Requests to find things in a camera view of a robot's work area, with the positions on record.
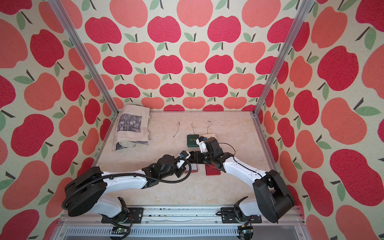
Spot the aluminium frame post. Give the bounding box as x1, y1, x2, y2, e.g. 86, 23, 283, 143
253, 0, 315, 117
48, 0, 119, 116

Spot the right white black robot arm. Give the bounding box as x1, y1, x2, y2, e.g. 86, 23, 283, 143
192, 137, 296, 223

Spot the red jewelry box base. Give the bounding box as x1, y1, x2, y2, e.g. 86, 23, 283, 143
185, 164, 198, 174

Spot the red jewelry box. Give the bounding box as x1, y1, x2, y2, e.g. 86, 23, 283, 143
206, 164, 221, 176

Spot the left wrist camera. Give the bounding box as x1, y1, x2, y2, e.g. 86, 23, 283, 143
176, 151, 191, 169

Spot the left aluminium frame post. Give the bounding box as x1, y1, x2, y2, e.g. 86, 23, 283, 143
48, 0, 119, 116

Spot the green jewelry box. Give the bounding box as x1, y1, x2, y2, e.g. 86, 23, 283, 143
187, 134, 200, 148

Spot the right aluminium frame post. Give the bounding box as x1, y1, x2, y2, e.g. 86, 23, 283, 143
253, 0, 315, 117

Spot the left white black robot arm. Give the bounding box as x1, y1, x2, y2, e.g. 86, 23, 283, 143
62, 151, 195, 223

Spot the cream lift-off box lid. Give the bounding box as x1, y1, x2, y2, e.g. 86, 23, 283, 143
204, 134, 216, 139

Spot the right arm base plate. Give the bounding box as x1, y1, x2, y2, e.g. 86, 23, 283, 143
216, 207, 262, 225

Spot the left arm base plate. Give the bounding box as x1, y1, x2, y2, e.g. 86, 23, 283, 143
111, 207, 144, 224

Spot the folded beige patterned cloth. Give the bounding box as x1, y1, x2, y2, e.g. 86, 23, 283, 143
112, 105, 150, 151

